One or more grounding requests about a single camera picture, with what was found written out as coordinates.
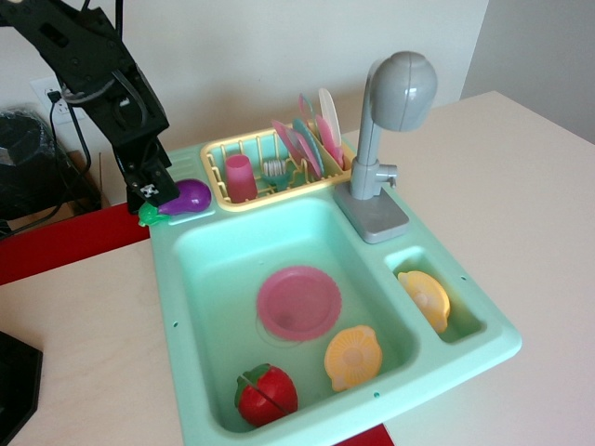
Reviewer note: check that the white plate in rack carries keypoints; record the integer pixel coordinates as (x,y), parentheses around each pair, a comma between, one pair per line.
(329,113)

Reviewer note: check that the red toy strawberry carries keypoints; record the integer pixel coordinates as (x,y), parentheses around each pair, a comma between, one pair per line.
(265,394)

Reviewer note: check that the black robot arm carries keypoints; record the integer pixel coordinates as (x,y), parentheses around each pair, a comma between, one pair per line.
(98,74)

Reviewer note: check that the pink plate in rack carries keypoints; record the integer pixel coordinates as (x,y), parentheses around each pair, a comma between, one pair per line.
(294,142)

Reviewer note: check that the teal plate in rack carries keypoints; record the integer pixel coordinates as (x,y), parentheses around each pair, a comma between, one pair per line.
(317,162)

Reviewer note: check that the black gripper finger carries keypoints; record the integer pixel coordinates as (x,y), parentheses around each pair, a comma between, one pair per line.
(135,199)
(157,187)

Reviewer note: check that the pink plate behind white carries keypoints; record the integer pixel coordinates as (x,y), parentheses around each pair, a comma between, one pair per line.
(334,150)

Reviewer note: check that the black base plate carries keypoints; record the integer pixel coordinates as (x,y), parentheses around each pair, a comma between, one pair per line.
(21,371)

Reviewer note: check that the pink toy cup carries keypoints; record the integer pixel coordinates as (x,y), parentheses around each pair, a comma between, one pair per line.
(241,184)

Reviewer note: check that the yellow dish rack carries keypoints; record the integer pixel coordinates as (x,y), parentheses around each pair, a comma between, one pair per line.
(262,146)

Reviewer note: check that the purple toy eggplant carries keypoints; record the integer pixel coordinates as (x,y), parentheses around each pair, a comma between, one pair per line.
(194,198)

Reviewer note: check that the yellow lemon half in basin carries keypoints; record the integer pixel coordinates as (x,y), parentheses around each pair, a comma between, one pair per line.
(353,357)

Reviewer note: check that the white wall outlet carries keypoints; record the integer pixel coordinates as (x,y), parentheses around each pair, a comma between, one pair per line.
(42,88)

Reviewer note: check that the red board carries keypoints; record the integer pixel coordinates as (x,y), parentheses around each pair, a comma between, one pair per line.
(68,241)

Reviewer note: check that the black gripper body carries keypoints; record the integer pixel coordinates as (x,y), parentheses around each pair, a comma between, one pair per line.
(142,160)

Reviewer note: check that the pink toy plate in basin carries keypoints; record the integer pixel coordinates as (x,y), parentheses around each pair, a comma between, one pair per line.
(299,303)

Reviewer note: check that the black bag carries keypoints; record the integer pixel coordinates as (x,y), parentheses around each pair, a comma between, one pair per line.
(36,173)

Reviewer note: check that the mint green toy sink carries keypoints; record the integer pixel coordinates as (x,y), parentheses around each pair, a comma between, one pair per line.
(209,268)

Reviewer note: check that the pink teal small plate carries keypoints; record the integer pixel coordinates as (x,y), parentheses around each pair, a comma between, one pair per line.
(306,109)

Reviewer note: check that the yellow lemon half in compartment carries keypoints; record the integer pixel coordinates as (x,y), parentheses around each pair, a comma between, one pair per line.
(429,296)

